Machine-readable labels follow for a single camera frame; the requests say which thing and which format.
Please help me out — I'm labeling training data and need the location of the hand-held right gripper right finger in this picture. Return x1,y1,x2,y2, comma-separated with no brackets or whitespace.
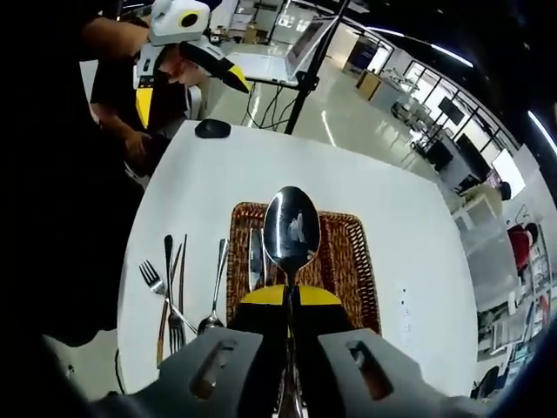
292,286,493,418

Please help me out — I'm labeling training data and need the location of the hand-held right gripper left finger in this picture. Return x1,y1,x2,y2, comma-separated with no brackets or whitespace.
89,285,291,418

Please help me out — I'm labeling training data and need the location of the silver spoon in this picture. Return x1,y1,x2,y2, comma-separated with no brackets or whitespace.
263,185,322,418
198,238,231,336

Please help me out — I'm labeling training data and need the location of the brown wicker utensil storage tray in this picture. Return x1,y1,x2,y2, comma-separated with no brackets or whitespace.
225,200,383,336

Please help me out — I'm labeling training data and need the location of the silver fork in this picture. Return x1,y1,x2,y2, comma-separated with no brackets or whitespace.
138,260,199,335
163,233,186,354

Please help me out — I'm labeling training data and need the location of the silver table knife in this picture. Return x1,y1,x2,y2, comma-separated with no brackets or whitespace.
248,226,267,292

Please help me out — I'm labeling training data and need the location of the white laptop computer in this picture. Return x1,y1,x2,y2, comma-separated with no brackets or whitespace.
225,12,332,84

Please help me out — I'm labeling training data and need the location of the black computer mouse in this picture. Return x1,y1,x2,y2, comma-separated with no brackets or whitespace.
194,118,232,140

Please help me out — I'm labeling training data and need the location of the black tripod stand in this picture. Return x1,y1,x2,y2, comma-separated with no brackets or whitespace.
243,0,352,135

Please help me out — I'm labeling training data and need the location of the person's black shirt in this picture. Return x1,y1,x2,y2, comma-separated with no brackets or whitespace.
0,0,149,345

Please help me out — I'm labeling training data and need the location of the dark blue standing banner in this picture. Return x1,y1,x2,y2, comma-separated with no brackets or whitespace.
347,37,378,71

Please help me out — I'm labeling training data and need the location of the grey cabinet with wooden edge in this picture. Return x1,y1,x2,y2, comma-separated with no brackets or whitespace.
356,69,393,101

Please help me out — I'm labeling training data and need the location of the black television on stand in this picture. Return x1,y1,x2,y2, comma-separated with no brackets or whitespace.
437,95,465,125

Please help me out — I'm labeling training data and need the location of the white wall screen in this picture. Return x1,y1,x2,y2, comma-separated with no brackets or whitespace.
491,147,526,197

